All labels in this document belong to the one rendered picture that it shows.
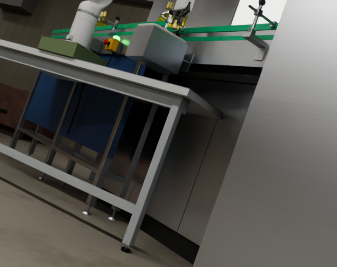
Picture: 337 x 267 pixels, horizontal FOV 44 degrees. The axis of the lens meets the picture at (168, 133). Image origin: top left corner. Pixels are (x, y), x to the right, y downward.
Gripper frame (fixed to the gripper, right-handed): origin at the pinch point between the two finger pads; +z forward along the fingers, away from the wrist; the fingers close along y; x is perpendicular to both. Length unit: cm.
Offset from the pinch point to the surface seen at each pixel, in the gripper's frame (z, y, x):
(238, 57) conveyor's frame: 13.6, -38.3, -12.8
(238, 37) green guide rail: 3.0, -31.3, -14.5
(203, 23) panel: -14.7, 20.9, -29.5
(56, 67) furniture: 41, 41, 35
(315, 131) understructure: 43, -100, 2
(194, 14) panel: -21.2, 32.8, -29.3
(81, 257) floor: 110, -43, 31
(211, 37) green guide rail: 2.6, -12.6, -14.1
